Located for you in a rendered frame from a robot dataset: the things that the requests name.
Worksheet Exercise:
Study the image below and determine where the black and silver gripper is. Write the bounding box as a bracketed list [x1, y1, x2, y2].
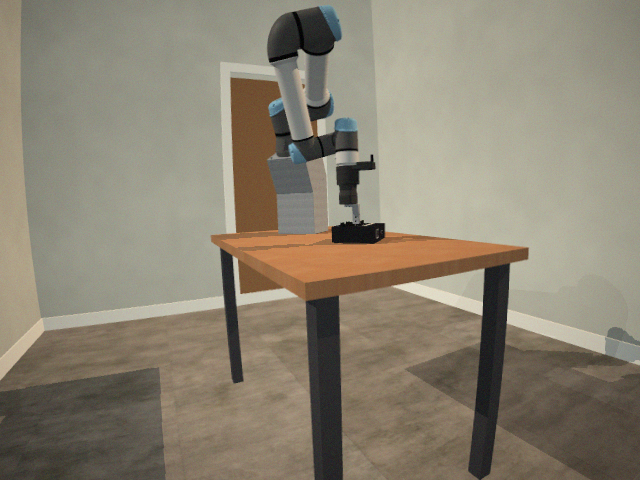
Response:
[335, 151, 376, 224]

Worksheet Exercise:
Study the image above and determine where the black lighting desk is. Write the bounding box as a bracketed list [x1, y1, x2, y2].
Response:
[332, 220, 385, 244]

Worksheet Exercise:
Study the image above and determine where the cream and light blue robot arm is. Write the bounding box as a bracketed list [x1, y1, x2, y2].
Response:
[267, 5, 358, 164]

